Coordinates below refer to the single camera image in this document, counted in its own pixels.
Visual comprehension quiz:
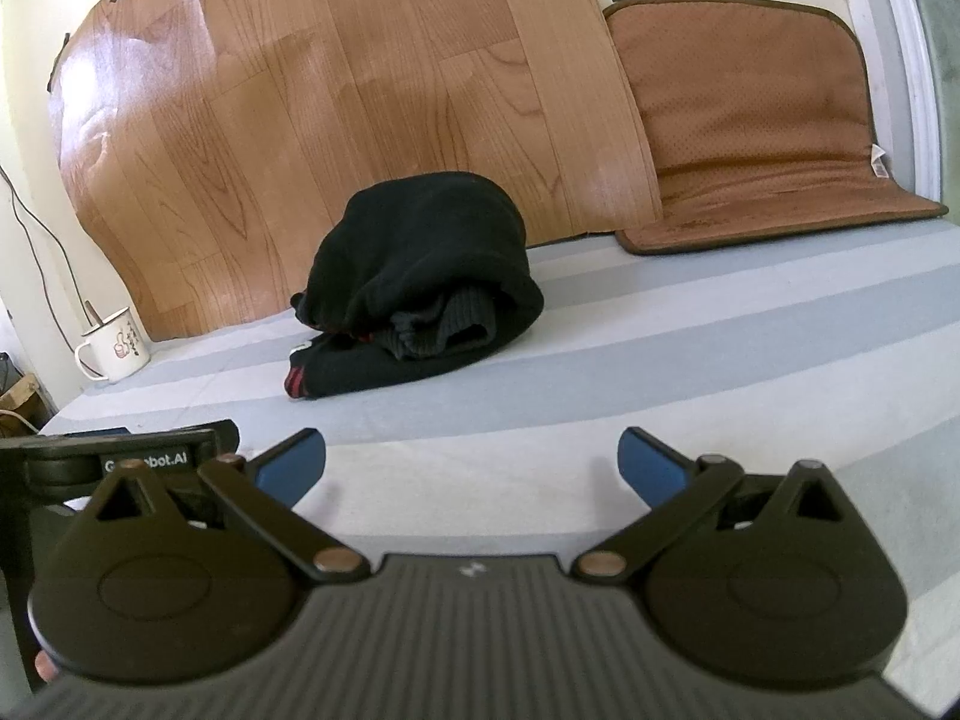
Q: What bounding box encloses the black patterned knit sweater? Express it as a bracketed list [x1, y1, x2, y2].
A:
[285, 171, 547, 401]

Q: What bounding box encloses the wooden box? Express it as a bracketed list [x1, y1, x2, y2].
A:
[0, 373, 41, 422]

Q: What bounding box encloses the brown padded mat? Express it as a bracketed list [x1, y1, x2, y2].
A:
[601, 0, 948, 257]

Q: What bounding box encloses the white enamel mug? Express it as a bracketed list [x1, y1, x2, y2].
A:
[75, 307, 153, 384]

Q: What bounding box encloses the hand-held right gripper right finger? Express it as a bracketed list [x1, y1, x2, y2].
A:
[574, 426, 857, 586]

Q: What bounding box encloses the white window frame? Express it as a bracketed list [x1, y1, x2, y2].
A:
[868, 0, 960, 200]

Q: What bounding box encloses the thin black wall cable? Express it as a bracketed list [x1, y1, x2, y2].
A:
[0, 163, 100, 320]

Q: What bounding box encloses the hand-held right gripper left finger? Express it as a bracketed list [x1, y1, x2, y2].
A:
[88, 426, 370, 586]

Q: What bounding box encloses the grey white striped bedsheet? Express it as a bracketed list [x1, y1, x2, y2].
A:
[36, 217, 960, 695]

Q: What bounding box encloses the wood-pattern vinyl sheet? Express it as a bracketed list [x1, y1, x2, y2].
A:
[46, 0, 665, 343]

